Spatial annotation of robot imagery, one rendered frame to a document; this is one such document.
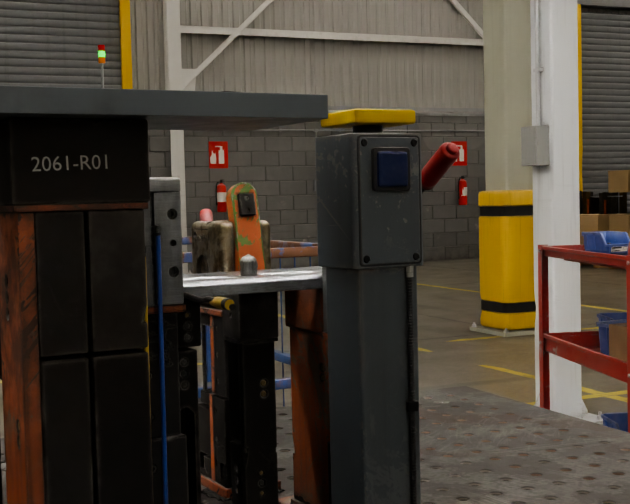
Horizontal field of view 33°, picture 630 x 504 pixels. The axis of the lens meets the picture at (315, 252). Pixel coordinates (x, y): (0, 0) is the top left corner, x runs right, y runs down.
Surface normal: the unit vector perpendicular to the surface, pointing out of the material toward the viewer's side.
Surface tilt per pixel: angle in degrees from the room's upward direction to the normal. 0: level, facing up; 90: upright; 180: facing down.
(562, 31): 90
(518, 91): 90
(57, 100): 90
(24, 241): 90
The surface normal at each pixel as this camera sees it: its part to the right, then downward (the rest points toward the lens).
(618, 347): -0.95, 0.04
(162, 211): 0.48, 0.04
